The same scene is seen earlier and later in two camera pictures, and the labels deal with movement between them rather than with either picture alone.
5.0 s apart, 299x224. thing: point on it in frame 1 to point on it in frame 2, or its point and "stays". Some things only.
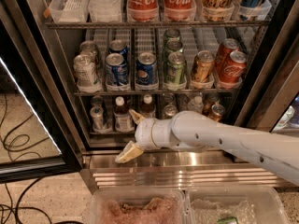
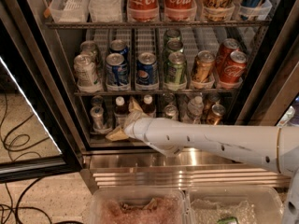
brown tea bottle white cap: x=123 y=121 stays
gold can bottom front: x=217 y=112 stays
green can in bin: x=228 y=220 stays
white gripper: x=144 y=133 to x=135 y=130
